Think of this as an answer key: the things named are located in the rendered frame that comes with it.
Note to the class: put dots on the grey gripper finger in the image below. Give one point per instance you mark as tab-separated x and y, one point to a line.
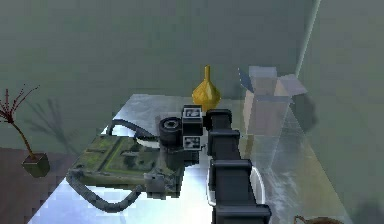
110	207
124	122

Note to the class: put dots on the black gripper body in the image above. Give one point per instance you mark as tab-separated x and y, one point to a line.
170	130

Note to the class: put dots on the green electronic equipment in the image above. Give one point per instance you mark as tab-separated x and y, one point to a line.
113	156

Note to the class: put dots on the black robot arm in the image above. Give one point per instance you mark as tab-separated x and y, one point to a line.
230	180

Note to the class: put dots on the shiny grey dining table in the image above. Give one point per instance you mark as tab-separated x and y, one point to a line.
293	176

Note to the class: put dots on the white plate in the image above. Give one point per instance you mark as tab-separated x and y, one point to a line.
148	143

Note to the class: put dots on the yellow vase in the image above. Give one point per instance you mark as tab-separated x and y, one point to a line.
206	93

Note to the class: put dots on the red house plant green pot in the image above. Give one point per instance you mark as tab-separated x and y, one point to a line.
36	165

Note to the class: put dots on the open cardboard box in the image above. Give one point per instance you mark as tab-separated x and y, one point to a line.
266	110

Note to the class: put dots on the white bowl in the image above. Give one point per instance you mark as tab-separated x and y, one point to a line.
259	186

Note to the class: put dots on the brown curved chair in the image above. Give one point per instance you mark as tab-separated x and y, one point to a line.
316	220

